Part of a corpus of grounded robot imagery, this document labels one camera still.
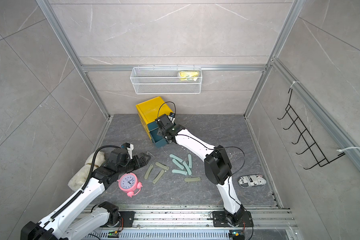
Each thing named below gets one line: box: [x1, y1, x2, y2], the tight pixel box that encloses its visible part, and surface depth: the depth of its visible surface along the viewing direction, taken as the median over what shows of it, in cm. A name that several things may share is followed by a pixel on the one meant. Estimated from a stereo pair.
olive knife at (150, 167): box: [144, 164, 154, 180], surface depth 90 cm
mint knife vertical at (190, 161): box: [188, 154, 192, 169], surface depth 95 cm
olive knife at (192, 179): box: [184, 177, 201, 182], surface depth 89 cm
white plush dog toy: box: [67, 151, 106, 192], surface depth 79 cm
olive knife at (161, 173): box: [152, 169, 165, 185], surface depth 90 cm
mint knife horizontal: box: [171, 169, 188, 175], surface depth 92 cm
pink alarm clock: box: [117, 172, 143, 198], surface depth 84 cm
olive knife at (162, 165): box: [155, 161, 170, 170], surface depth 94 cm
